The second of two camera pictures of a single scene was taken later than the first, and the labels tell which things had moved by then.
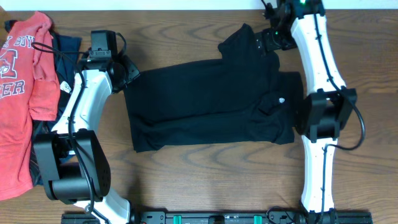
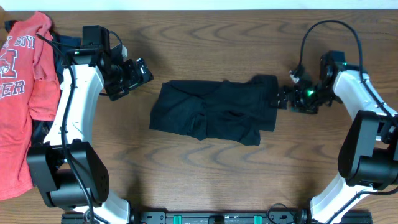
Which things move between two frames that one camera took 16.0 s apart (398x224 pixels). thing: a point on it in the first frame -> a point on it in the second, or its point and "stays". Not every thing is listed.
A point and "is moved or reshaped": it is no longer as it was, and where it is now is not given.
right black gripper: x=270 y=45 -> x=295 y=89
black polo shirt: x=240 y=98 is moved or reshaped
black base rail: x=227 y=217 stays
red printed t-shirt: x=29 y=90 stays
